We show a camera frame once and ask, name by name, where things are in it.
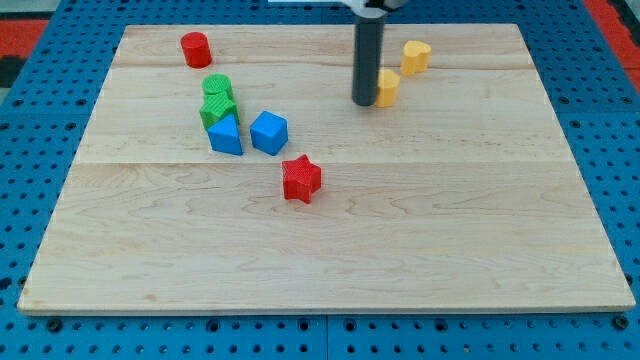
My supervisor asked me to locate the red star block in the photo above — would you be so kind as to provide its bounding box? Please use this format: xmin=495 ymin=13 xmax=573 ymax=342
xmin=282 ymin=154 xmax=322 ymax=204

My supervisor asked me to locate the blue cube block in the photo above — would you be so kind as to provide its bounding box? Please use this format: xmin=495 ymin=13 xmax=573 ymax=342
xmin=249 ymin=111 xmax=288 ymax=156

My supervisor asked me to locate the green star block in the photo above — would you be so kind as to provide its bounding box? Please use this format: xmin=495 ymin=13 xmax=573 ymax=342
xmin=199 ymin=93 xmax=240 ymax=130

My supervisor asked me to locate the blue triangular prism block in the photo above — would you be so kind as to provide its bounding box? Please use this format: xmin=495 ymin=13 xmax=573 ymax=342
xmin=207 ymin=114 xmax=243 ymax=156

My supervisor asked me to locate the yellow hexagon block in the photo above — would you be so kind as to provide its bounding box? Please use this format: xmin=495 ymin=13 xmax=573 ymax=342
xmin=375 ymin=69 xmax=400 ymax=108

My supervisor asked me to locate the green cylinder block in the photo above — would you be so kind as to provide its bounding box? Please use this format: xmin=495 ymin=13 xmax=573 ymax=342
xmin=201 ymin=73 xmax=234 ymax=100

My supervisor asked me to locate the light wooden board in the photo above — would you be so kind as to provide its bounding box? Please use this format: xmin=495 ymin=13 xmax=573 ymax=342
xmin=18 ymin=24 xmax=635 ymax=316

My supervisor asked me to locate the yellow heart block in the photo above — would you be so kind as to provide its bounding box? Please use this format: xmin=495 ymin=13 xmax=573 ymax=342
xmin=400 ymin=40 xmax=432 ymax=76

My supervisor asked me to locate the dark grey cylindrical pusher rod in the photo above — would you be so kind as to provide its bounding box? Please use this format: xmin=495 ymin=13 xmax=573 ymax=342
xmin=351 ymin=15 xmax=386 ymax=106

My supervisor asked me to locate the red cylinder block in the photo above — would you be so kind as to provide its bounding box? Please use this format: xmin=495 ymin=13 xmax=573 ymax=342
xmin=180 ymin=32 xmax=213 ymax=68

